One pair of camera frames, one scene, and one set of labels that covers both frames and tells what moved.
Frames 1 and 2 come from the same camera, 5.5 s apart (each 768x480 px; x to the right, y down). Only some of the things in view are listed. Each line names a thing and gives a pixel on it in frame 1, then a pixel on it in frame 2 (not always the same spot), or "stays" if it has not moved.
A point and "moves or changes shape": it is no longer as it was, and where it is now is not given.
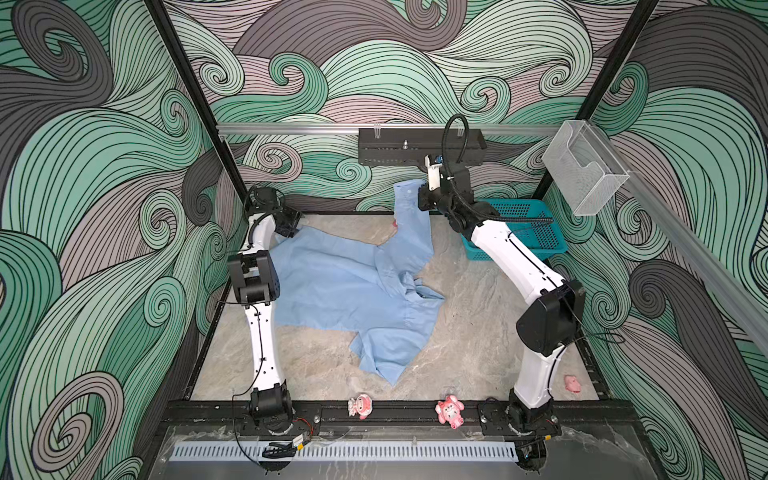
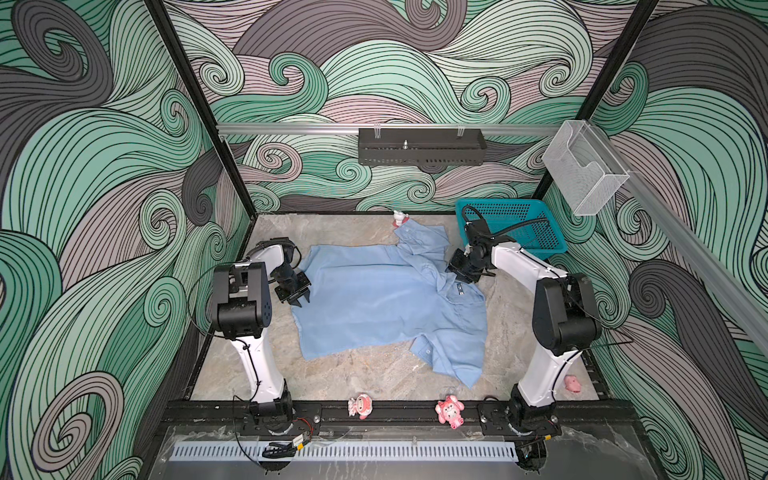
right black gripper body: x=432 y=199 -> x=465 y=266
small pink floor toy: x=572 y=384 stays
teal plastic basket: x=543 y=237 stays
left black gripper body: x=288 y=219 -> x=289 y=284
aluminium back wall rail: x=391 y=129 stays
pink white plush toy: x=361 y=406 stays
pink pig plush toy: x=449 y=411 stays
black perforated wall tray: x=409 y=146 stays
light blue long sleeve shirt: x=370 y=294 moves or changes shape
